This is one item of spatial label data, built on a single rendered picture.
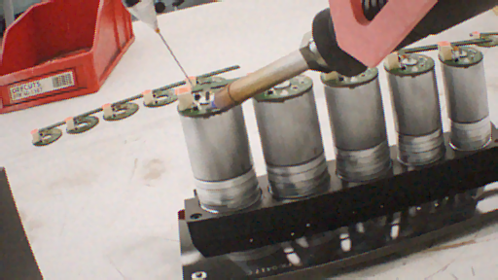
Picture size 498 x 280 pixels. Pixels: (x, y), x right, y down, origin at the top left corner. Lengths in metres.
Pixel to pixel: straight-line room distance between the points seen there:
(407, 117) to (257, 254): 0.08
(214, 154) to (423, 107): 0.09
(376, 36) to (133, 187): 0.22
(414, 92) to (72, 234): 0.18
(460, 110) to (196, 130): 0.11
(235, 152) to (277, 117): 0.02
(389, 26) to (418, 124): 0.11
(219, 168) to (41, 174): 0.17
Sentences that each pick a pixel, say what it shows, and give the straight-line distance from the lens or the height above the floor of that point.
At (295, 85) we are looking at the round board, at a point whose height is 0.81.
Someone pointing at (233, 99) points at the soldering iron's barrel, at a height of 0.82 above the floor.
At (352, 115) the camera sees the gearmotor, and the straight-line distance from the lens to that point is 0.36.
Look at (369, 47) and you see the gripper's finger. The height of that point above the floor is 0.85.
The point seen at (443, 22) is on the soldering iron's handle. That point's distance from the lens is 0.26.
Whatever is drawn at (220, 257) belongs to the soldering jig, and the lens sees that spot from 0.35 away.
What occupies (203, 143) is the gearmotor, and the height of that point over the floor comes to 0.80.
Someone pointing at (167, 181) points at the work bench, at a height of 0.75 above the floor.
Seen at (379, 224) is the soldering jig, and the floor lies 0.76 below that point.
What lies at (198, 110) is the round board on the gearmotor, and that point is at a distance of 0.35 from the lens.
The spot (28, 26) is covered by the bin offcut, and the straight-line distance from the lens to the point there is 0.73.
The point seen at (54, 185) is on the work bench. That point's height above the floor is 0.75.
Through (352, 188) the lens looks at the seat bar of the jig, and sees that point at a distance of 0.37.
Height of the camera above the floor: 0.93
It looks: 23 degrees down
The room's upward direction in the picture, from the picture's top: 12 degrees counter-clockwise
